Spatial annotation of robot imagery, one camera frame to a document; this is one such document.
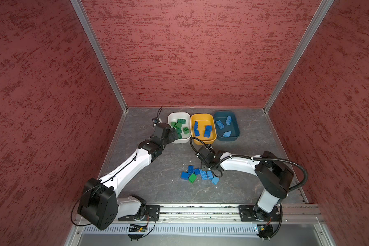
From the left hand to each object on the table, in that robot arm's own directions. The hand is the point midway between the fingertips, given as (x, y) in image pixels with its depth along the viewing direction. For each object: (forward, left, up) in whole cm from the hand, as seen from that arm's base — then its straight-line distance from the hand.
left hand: (168, 135), depth 85 cm
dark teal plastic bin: (+20, -39, -16) cm, 47 cm away
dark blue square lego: (-17, -9, -16) cm, 25 cm away
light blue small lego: (-20, -27, -15) cm, 36 cm away
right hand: (-12, -22, -17) cm, 30 cm away
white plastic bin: (+25, 0, -12) cm, 28 cm away
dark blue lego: (+16, -25, -16) cm, 34 cm away
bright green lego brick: (-19, -14, -14) cm, 27 cm away
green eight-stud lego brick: (+14, -5, -15) cm, 21 cm away
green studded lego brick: (+23, -6, -14) cm, 27 cm away
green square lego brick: (+20, -4, -16) cm, 26 cm away
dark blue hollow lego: (-13, -13, -17) cm, 25 cm away
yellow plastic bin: (+18, -22, -16) cm, 33 cm away
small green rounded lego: (+14, -10, -13) cm, 21 cm away
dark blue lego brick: (+14, -17, -16) cm, 28 cm away
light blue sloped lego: (+12, -38, -14) cm, 42 cm away
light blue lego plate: (+21, -34, -15) cm, 43 cm away
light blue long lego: (+24, -41, -14) cm, 49 cm away
